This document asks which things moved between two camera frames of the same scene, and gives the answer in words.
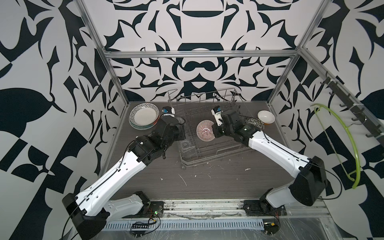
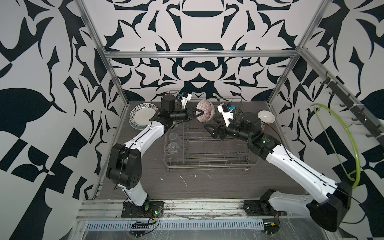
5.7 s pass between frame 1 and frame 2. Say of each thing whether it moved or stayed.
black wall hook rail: stayed
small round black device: stayed
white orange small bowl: stayed
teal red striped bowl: stayed
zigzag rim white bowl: stayed
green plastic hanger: stayed
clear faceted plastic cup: moved
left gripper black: moved
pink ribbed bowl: moved
